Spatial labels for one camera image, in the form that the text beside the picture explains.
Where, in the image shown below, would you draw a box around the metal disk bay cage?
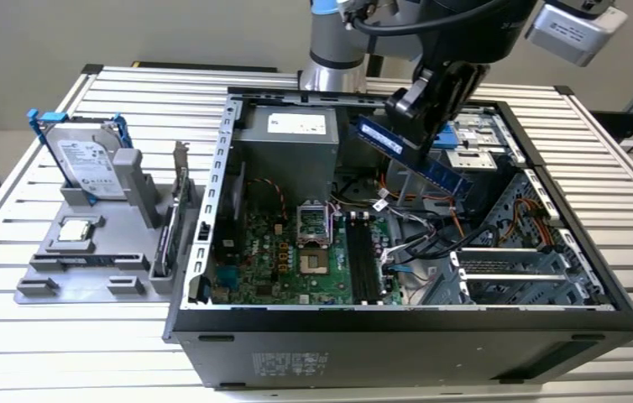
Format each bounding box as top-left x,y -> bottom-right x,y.
448,245 -> 597,307

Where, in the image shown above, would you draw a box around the grey power supply unit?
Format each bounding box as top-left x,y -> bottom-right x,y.
232,104 -> 343,211

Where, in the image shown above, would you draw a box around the silver CPU chip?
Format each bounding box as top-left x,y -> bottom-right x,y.
56,220 -> 95,243

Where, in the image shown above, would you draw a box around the green motherboard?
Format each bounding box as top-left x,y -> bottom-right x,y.
208,201 -> 407,306

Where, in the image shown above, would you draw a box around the black open PC case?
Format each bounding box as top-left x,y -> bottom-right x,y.
161,86 -> 633,390

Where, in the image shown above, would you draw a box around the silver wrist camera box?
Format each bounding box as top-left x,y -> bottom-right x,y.
525,0 -> 629,67

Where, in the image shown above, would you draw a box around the orange flat data wire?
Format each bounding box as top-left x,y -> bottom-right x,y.
379,175 -> 467,237

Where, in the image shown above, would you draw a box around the hard disk in blue carrier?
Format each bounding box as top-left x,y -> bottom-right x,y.
26,107 -> 136,207

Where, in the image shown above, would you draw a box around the orange red power wires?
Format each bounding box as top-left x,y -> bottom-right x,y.
495,198 -> 553,254

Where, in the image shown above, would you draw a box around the blue RAM stick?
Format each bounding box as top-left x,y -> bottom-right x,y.
55,256 -> 115,266
352,115 -> 472,197

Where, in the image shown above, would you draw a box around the black green graphics card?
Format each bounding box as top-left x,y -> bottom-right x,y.
149,140 -> 193,280

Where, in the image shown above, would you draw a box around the metal optical drive cage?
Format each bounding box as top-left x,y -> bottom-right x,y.
386,104 -> 522,211

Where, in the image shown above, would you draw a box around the CPU socket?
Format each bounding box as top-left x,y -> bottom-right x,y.
299,249 -> 332,276

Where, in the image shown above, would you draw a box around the blue plastic drive latch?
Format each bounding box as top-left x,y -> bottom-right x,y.
435,123 -> 458,149

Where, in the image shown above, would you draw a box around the grey parts rack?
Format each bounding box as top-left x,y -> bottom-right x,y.
12,140 -> 208,306

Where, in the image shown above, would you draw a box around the metal socket cover frame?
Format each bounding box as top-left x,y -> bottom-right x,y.
296,200 -> 332,249

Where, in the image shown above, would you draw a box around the red black twisted wire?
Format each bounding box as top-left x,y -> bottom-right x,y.
245,178 -> 288,222

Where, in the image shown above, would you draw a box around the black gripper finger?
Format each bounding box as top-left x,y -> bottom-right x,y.
386,62 -> 455,168
442,61 -> 490,128

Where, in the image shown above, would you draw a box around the black cable loop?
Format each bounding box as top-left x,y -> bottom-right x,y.
399,222 -> 499,261

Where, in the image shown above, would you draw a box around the black camera cable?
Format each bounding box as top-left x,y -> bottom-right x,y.
340,0 -> 518,37

